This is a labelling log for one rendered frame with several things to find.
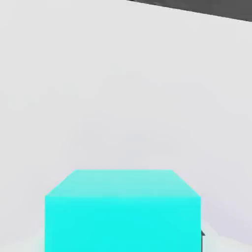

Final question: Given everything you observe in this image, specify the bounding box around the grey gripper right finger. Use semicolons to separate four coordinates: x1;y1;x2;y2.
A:
200;221;249;252

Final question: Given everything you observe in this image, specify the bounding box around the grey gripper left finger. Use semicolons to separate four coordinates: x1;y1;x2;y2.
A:
3;226;46;252

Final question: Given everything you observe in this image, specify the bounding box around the small cyan cube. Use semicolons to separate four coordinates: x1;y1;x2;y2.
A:
44;169;202;252

